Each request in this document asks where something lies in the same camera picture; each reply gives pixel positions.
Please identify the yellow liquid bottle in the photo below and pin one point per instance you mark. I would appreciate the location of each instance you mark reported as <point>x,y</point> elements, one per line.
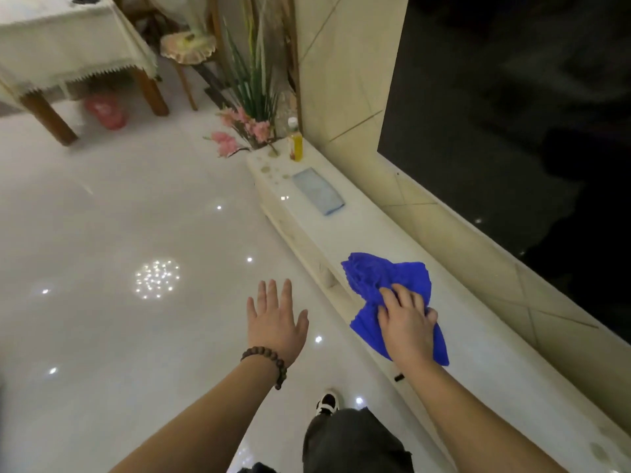
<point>296,145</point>

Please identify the folded light blue cloth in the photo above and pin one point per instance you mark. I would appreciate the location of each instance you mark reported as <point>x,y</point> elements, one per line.
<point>318,191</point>

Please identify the person's left forearm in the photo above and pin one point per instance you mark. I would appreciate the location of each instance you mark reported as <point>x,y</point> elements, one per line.
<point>207,418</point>

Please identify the person's left thumb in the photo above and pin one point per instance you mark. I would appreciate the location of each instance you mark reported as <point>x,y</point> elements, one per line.
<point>302,324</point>

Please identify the person's right hand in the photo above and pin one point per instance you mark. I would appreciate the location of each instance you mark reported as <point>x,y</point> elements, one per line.
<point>406,332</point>

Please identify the cream lace-edged tablecloth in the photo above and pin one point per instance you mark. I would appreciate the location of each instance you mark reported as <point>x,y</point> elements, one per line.
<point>64,39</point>

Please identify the white media cabinet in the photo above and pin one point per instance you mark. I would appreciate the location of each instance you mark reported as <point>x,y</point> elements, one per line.
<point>473,339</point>

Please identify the wooden stool with frilled cover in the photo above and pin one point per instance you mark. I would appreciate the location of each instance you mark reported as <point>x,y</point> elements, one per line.
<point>188,48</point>

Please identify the person's left little finger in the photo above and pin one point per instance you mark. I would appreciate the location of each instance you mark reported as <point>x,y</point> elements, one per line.
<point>252,310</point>

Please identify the person's right middle finger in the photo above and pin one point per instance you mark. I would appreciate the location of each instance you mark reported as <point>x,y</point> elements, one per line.
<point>404,295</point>

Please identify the person's right forearm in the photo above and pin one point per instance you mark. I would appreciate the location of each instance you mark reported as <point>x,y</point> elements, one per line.
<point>468,418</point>

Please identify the bright blue cleaning cloth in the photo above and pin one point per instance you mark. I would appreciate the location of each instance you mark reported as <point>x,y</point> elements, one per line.
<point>382,275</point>

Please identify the person's dark trousers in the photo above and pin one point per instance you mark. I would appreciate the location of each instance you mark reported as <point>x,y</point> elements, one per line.
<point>355,443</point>

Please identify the person's left hand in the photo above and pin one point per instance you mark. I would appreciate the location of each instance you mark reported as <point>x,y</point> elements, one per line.
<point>273,332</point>

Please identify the large black television screen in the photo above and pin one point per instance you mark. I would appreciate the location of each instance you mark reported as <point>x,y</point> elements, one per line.
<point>493,118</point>

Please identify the artificial plant with pink flowers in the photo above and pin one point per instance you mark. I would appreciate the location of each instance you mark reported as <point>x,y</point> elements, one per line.
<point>251,93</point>

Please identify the person's right little finger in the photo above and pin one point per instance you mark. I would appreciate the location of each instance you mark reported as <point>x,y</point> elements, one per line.
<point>431,317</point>

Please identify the person's left middle finger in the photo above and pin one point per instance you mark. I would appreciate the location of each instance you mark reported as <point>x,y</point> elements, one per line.
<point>273,296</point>

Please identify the person's black and white shoe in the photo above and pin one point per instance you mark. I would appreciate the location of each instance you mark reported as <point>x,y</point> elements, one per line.
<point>328,402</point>

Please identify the wooden table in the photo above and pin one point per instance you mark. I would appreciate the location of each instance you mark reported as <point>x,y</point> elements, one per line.
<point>47,115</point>

